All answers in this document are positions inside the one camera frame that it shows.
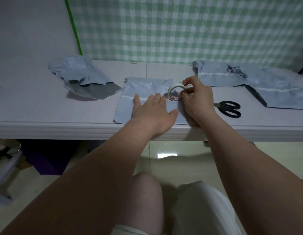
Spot person's right hand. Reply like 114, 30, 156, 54
180, 76, 216, 124

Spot person's left hand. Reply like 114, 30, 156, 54
131, 93, 179, 138

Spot grey mailer bag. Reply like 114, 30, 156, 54
48, 55, 123, 100
230, 65, 303, 110
192, 60, 249, 88
113, 77, 199, 125

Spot white tape roll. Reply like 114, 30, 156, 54
168, 83, 187, 101

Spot person's left forearm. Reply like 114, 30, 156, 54
0, 119, 164, 235

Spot person's right forearm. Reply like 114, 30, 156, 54
196, 114, 303, 235

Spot crumpled open grey mailer bag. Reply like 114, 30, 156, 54
48, 55, 123, 100

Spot green checked backdrop cloth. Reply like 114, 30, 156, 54
67, 0, 303, 69

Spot person's left leg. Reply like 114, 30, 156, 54
114, 172, 164, 235

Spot green tape strip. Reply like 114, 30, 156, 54
64, 0, 83, 56

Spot white shorts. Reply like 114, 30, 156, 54
112, 181, 243, 235

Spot dark purple object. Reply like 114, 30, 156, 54
21, 140, 78, 176

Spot black handled scissors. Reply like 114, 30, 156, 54
213, 101, 242, 119

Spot white furniture frame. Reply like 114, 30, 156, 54
0, 139, 23, 207

